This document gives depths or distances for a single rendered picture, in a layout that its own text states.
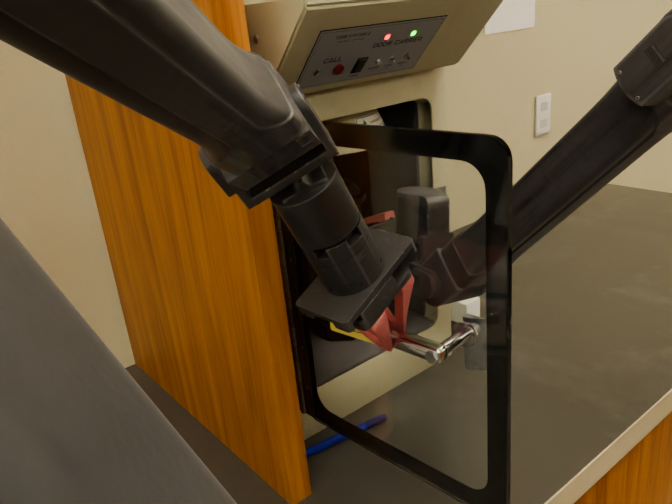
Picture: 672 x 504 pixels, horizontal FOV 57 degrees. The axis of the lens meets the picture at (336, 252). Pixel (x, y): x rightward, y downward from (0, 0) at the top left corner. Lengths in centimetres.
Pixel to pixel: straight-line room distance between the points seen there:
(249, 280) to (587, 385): 56
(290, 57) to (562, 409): 61
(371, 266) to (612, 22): 178
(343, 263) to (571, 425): 52
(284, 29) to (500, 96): 117
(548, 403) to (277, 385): 43
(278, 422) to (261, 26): 44
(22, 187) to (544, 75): 139
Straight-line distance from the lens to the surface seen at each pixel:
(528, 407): 97
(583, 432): 93
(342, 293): 53
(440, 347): 57
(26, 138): 108
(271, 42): 68
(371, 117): 88
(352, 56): 73
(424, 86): 91
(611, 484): 106
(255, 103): 35
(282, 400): 73
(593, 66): 214
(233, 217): 66
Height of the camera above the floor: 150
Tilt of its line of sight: 21 degrees down
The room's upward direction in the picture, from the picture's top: 6 degrees counter-clockwise
